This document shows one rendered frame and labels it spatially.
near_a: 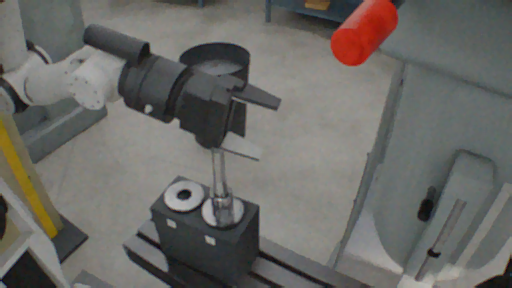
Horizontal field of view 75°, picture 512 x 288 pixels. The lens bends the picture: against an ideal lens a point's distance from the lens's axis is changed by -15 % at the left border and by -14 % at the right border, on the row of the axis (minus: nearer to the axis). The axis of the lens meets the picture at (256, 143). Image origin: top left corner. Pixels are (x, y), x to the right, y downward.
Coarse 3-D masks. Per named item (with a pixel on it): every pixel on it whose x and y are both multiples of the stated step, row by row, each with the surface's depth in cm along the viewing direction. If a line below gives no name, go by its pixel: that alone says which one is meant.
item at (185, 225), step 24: (168, 192) 86; (192, 192) 86; (168, 216) 82; (192, 216) 82; (240, 216) 81; (168, 240) 89; (192, 240) 84; (216, 240) 79; (240, 240) 79; (192, 264) 91; (216, 264) 86; (240, 264) 84
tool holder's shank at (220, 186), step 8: (216, 152) 70; (216, 160) 71; (224, 160) 72; (216, 168) 72; (224, 168) 73; (216, 176) 74; (224, 176) 74; (216, 184) 75; (224, 184) 75; (216, 192) 77; (224, 192) 77
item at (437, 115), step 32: (416, 96) 36; (448, 96) 33; (480, 96) 31; (416, 128) 37; (448, 128) 34; (480, 128) 32; (384, 160) 47; (416, 160) 39; (448, 160) 36; (384, 192) 46; (416, 192) 41; (384, 224) 47; (416, 224) 43; (480, 224) 38; (480, 256) 41
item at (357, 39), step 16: (368, 0) 20; (384, 0) 19; (400, 0) 22; (352, 16) 18; (368, 16) 18; (384, 16) 18; (336, 32) 17; (352, 32) 17; (368, 32) 17; (384, 32) 18; (336, 48) 17; (352, 48) 17; (368, 48) 17; (352, 64) 18
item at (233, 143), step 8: (232, 136) 58; (240, 136) 58; (224, 144) 57; (232, 144) 57; (240, 144) 57; (248, 144) 58; (232, 152) 57; (240, 152) 56; (248, 152) 57; (256, 152) 57; (256, 160) 57
